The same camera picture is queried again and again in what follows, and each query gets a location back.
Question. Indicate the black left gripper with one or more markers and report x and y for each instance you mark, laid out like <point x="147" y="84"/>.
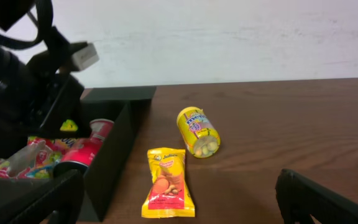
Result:
<point x="35" y="100"/>

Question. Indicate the red potato chips can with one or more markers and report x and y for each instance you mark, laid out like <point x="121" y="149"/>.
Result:
<point x="81" y="155"/>

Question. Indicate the yellow Mentos candy bottle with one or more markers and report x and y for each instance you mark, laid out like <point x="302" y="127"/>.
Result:
<point x="201" y="139"/>

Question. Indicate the Haribo worms candy bag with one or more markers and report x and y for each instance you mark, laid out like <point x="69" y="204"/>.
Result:
<point x="40" y="156"/>

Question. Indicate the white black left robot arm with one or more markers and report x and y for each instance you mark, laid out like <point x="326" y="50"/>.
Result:
<point x="26" y="30"/>

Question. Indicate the black open gift box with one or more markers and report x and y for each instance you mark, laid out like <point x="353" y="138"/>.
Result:
<point x="126" y="106"/>

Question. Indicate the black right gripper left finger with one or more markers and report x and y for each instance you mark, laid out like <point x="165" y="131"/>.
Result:
<point x="34" y="200"/>

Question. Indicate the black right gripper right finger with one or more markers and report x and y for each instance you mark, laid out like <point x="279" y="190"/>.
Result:
<point x="302" y="200"/>

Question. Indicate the yellow Julies biscuit packet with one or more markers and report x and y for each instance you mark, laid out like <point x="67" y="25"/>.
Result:
<point x="169" y="195"/>

